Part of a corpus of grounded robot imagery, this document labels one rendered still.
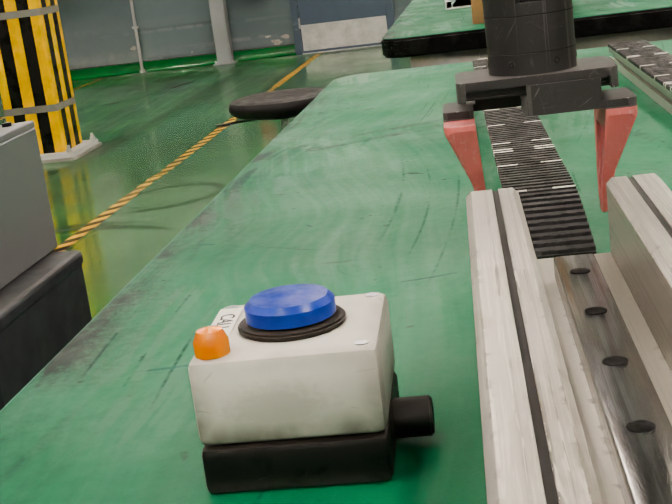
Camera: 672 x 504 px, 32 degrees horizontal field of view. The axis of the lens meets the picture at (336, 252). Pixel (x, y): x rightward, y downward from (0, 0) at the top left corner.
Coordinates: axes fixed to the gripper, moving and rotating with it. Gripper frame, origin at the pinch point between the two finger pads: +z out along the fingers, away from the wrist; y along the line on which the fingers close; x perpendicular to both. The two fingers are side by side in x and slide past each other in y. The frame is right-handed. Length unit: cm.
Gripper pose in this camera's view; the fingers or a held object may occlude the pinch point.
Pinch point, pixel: (544, 204)
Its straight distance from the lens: 81.0
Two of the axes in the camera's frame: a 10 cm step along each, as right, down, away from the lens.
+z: 1.3, 9.6, 2.5
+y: 9.9, -1.0, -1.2
